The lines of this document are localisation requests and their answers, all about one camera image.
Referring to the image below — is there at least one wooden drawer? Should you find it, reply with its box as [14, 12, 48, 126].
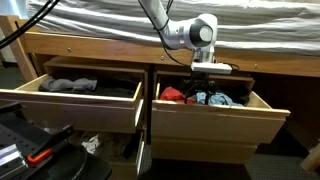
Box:
[69, 130, 144, 180]
[151, 71, 290, 144]
[0, 57, 145, 134]
[151, 138, 257, 164]

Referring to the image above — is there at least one grey folded garment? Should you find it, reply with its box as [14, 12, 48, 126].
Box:
[38, 77, 97, 94]

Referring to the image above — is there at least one silver aluminium rail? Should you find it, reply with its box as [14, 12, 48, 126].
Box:
[0, 144, 28, 180]

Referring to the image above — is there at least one wooden lower left drawer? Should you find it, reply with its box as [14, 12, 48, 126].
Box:
[69, 130, 144, 180]

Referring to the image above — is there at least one red shirt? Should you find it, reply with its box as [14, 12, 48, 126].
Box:
[160, 86, 196, 104]

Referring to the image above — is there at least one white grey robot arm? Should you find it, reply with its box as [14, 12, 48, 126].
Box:
[138, 0, 218, 73]

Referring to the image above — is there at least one wooden lower right drawer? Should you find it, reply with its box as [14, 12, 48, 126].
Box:
[151, 138, 257, 164]

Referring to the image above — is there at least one wooden bed frame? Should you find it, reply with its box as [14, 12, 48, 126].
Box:
[10, 27, 320, 81]

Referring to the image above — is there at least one grey striped mattress sheet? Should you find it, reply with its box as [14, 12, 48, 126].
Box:
[36, 0, 320, 56]

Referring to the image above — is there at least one white crumpled cloth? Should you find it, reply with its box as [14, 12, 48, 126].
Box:
[81, 135, 100, 154]

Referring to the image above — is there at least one light blue garment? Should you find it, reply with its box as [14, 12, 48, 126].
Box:
[196, 92, 242, 107]

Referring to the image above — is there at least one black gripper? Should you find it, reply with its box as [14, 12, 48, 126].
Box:
[183, 72, 216, 104]

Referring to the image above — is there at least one orange handled clamp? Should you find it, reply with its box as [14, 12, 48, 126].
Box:
[26, 123, 75, 165]

